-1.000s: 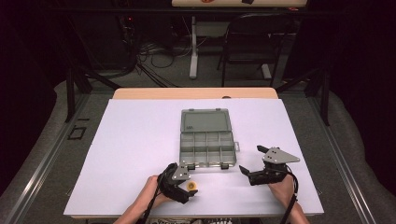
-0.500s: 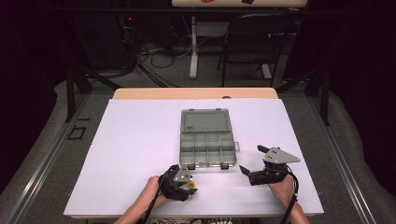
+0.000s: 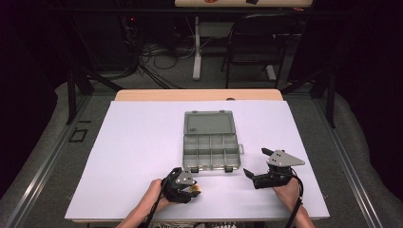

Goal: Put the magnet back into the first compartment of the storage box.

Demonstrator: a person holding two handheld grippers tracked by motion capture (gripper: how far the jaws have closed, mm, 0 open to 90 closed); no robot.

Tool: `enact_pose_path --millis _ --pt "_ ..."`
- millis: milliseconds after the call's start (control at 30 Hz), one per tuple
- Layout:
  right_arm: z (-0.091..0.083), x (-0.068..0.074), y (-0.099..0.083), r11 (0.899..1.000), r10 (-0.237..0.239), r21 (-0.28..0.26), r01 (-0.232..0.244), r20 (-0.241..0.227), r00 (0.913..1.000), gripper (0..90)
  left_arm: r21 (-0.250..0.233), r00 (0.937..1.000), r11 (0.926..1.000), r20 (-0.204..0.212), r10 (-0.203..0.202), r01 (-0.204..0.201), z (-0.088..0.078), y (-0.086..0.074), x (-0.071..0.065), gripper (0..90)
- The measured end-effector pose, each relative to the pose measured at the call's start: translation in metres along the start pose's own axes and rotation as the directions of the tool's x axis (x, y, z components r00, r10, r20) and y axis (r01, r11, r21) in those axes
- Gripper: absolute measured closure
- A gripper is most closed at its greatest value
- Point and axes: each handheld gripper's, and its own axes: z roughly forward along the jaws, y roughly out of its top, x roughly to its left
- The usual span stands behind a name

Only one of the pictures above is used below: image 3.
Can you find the person's left hand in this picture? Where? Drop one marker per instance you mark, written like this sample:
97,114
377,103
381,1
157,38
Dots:
153,196

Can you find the person's right hand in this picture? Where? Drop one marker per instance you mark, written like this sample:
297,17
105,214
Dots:
290,196

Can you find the black horizontal bar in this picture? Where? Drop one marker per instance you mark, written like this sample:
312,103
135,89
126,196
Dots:
126,10

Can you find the yellow tape roll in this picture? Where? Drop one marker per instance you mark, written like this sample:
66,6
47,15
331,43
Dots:
195,189

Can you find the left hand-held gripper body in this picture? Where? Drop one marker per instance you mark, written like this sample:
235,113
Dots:
177,193

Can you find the orange round item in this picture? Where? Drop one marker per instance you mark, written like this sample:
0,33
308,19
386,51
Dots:
211,1

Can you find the black folding chair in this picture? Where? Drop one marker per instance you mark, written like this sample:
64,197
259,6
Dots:
259,41

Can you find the clear plastic compartment box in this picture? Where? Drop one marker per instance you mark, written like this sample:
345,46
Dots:
210,148

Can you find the black white patterned item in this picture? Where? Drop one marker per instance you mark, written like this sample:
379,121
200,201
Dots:
177,225

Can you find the black metal stand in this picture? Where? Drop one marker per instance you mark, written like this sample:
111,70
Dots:
331,98
71,95

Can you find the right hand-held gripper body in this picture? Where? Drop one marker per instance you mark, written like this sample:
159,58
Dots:
282,160

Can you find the white table cover sheet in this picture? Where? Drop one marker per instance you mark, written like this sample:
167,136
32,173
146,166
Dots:
133,142

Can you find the aluminium floor rail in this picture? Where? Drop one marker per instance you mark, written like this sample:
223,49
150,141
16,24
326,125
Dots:
47,161
348,167

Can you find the small black item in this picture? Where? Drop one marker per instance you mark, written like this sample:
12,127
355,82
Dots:
252,1

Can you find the short black tape strip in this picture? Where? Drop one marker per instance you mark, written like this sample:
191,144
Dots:
85,121

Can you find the wooden desk with white legs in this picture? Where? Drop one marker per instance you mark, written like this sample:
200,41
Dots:
197,57

